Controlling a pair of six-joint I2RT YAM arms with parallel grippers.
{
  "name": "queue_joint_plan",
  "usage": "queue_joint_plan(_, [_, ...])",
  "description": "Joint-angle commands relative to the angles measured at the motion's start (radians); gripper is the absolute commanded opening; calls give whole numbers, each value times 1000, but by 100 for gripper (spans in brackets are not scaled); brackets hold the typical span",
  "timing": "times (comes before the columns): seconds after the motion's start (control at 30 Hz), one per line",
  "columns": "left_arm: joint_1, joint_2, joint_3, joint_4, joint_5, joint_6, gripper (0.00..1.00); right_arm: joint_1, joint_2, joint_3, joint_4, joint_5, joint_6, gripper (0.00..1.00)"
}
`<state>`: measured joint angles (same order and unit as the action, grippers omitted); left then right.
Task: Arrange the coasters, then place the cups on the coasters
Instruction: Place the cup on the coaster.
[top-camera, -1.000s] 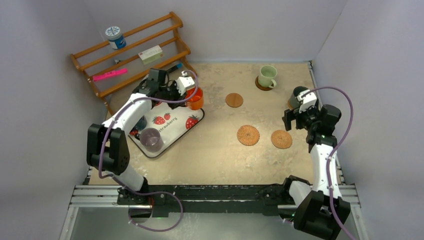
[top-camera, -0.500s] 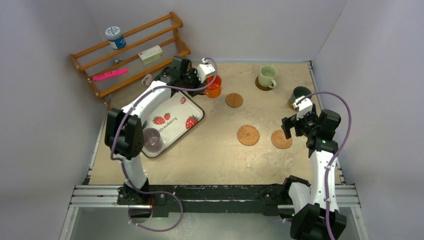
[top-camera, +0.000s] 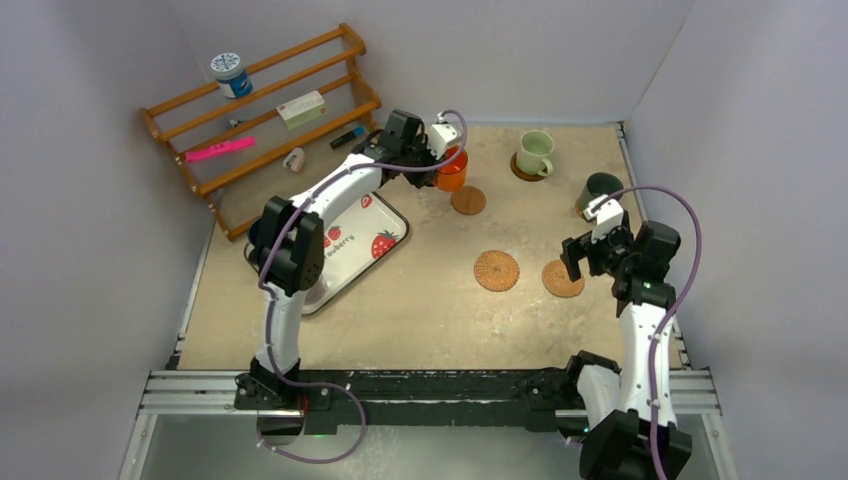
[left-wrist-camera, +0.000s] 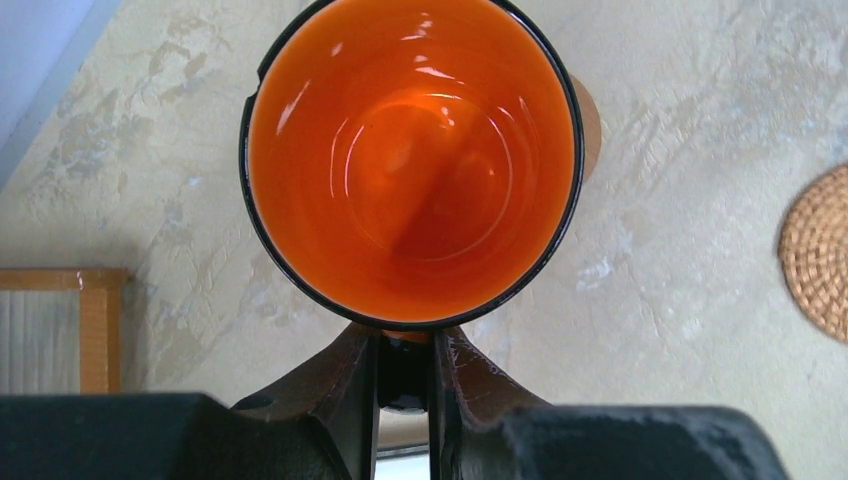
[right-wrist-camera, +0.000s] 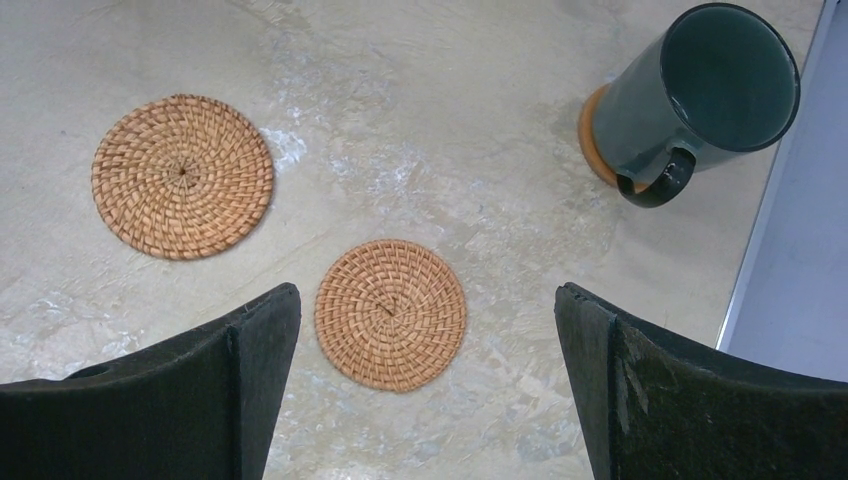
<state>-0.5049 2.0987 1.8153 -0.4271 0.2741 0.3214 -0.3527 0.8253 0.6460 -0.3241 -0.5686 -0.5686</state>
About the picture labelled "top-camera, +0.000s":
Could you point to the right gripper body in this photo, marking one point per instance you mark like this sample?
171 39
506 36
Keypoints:
607 251

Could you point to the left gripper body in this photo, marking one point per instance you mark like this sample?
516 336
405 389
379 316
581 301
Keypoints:
424 151

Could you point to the orange mug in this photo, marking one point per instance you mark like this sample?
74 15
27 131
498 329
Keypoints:
451 177

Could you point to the dark green mug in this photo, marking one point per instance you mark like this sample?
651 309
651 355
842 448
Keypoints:
597 185

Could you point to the plain round wooden coaster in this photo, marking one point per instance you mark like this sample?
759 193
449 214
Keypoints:
468 200

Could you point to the white strawberry metal tray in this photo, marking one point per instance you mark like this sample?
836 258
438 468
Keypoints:
354 244

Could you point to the dark grooved wooden coaster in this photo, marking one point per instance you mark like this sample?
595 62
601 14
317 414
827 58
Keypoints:
523 175

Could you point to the light green mug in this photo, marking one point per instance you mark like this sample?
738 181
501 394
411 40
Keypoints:
533 155

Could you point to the woven rattan round coaster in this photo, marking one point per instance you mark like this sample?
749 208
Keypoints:
496 271

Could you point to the brown wooden round coaster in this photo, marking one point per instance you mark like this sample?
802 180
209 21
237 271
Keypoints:
579 211

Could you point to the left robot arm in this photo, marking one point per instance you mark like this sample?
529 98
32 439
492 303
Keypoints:
288 241

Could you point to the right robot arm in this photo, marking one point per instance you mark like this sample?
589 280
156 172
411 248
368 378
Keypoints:
633 430

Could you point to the black blue marker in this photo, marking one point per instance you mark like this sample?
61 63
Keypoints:
347 137

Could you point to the white green small box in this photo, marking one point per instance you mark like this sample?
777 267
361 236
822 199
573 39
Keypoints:
302 110

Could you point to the small white pink object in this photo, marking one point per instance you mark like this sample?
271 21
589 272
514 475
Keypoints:
295 160

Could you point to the pink highlighter marker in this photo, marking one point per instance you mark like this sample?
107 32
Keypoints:
219 149

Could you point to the dark blue mug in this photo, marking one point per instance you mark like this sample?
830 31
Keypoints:
253 231

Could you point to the wooden tiered shelf rack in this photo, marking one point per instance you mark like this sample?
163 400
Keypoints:
365 98

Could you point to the blue white lidded jar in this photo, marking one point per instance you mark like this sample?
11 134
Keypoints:
231 76

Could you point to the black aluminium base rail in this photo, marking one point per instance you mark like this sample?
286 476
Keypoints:
538 400

